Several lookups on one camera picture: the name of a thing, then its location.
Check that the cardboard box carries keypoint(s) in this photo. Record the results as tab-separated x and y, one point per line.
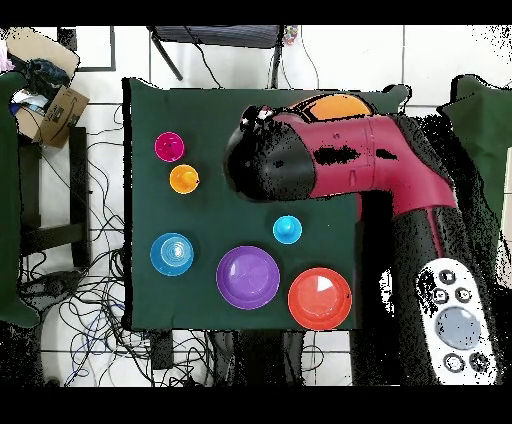
62	116

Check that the black bench stand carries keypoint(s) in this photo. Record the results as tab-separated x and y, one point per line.
78	196

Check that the black power adapter box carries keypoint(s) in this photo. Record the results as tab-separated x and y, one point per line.
162	354

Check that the dark green tablecloth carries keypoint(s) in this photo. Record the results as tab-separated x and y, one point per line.
192	224

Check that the blue cup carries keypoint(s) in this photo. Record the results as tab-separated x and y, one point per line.
287	230

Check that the black folding chair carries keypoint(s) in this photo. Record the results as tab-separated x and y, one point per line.
218	36

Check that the large orange bowl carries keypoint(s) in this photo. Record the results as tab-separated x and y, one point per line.
340	107

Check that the multicoloured small toy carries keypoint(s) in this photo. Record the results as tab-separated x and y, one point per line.
290	34

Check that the large red bowl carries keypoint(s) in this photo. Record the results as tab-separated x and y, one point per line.
318	300

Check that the small blue bowl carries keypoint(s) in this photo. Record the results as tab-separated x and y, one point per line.
172	254

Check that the black plastic bag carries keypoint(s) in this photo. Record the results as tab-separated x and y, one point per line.
46	76

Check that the grey black floor base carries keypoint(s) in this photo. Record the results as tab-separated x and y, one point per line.
48	286

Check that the pink cup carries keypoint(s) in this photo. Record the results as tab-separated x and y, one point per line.
169	146

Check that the green cloth covered table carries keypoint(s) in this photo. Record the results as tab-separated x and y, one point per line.
8	200
488	132

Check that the purple bowl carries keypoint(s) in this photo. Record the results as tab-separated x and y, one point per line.
248	278

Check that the orange cup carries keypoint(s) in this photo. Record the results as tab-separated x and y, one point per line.
184	179

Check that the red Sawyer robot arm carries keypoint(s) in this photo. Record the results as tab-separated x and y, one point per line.
360	160

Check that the black metal frame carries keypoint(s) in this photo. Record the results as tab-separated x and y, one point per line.
67	38

